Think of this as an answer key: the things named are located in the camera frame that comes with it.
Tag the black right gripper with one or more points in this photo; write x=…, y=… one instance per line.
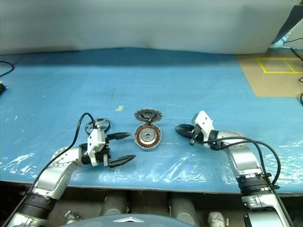
x=197, y=134

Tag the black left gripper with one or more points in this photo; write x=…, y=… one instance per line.
x=107, y=151

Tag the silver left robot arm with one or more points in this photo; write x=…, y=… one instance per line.
x=59, y=170

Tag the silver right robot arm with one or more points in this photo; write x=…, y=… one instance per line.
x=243, y=158

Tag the motor housing with copper windings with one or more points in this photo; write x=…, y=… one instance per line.
x=142, y=142

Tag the grey finned rotor disc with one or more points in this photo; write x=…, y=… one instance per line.
x=148, y=116

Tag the small beige tape scrap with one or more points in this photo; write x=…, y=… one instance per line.
x=119, y=108

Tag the grey rounded cylinder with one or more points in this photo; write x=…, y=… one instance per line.
x=182, y=205
x=114, y=203

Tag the blue plastic table cover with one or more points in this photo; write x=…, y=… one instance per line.
x=165, y=78

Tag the blue-grey robot chest shell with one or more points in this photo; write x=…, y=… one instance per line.
x=94, y=222

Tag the small white rounded object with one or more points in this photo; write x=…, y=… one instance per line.
x=217, y=217

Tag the brown cardboard sheet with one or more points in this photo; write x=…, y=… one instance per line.
x=272, y=82

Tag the small black device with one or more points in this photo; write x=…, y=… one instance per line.
x=2, y=88

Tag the dark grey angled stand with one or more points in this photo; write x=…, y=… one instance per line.
x=292, y=21

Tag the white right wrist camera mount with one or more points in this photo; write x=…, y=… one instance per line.
x=203, y=120

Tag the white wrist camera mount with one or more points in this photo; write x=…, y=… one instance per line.
x=94, y=144
x=203, y=120

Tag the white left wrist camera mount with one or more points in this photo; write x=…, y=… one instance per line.
x=94, y=144

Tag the small metal bracket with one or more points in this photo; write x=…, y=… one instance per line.
x=72, y=216

